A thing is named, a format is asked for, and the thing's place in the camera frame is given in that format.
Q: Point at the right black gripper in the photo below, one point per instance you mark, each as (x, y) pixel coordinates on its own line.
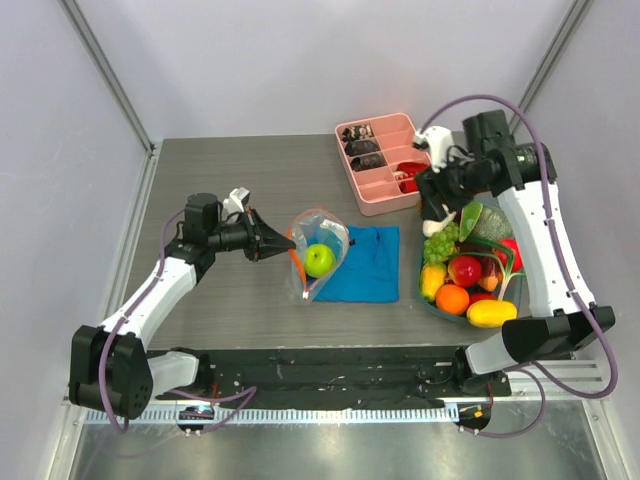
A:
(430, 191)

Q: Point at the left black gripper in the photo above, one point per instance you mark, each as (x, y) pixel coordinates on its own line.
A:
(262, 240)

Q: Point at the white radish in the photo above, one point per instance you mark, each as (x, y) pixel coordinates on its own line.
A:
(431, 227)

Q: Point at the watermelon slice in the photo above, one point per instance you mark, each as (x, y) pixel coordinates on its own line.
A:
(470, 215)

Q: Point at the clear zip top bag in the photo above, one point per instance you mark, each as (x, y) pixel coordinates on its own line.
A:
(322, 242)

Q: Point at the green apple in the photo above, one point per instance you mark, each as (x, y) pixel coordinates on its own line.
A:
(320, 260)

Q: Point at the orange fruit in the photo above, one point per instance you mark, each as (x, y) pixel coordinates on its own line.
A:
(452, 299)

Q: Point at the red apple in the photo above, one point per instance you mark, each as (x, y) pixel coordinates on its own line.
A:
(512, 245)

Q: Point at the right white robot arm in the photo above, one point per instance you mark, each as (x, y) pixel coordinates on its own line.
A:
(564, 315)

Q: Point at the green grapes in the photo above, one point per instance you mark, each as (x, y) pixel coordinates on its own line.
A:
(439, 247)

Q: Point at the red item in tray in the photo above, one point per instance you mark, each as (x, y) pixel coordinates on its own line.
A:
(405, 174)

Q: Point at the green melon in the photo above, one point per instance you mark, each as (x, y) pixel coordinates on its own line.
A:
(492, 225)

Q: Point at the pink divided tray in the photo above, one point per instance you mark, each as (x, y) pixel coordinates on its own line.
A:
(370, 149)

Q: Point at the yellow orange mango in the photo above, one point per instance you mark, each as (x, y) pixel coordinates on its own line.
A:
(432, 278)

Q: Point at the blue folded t-shirt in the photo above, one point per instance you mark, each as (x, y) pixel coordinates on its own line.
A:
(370, 271)

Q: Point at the teal fruit basket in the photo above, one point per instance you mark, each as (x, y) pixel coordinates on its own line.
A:
(483, 268)

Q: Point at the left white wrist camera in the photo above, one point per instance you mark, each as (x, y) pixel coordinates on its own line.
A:
(236, 201)

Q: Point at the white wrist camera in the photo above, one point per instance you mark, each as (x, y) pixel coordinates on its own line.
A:
(236, 201)
(435, 140)

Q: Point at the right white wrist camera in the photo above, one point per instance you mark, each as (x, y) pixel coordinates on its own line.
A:
(435, 140)

